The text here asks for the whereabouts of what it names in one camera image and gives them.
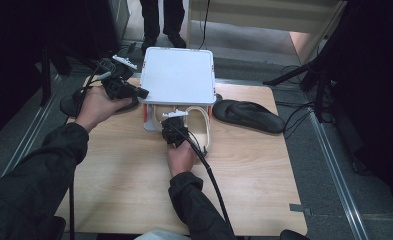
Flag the person's right hand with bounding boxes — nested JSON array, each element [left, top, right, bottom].
[[166, 139, 199, 179]]

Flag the black flip-flop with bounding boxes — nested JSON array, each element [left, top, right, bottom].
[[59, 87, 140, 118], [211, 99, 287, 135]]

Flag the grey tape strip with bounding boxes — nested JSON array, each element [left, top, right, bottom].
[[288, 202, 314, 217]]

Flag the black floor cables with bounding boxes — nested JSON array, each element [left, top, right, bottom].
[[274, 64, 320, 140]]

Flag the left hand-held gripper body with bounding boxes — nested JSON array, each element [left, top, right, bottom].
[[98, 54, 142, 101]]

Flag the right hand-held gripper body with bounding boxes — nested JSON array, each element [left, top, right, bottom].
[[161, 109, 190, 149]]

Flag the dark rounded object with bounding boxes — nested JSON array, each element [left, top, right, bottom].
[[278, 228, 312, 240]]

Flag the black metal stand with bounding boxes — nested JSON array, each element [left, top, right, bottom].
[[38, 41, 113, 108]]

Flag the white plastic shoe box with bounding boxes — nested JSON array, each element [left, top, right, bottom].
[[138, 46, 218, 135]]

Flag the black hanging cable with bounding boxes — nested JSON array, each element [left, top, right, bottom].
[[198, 0, 212, 51]]

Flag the right hand-held gripper cable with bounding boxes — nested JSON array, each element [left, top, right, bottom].
[[169, 122, 236, 240]]

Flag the person's left hand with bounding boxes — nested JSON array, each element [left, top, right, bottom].
[[74, 84, 134, 133]]

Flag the metal floor rail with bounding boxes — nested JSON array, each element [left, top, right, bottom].
[[304, 98, 371, 240], [0, 74, 62, 178]]

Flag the black tripod stand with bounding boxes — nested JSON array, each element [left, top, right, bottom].
[[263, 39, 343, 123]]

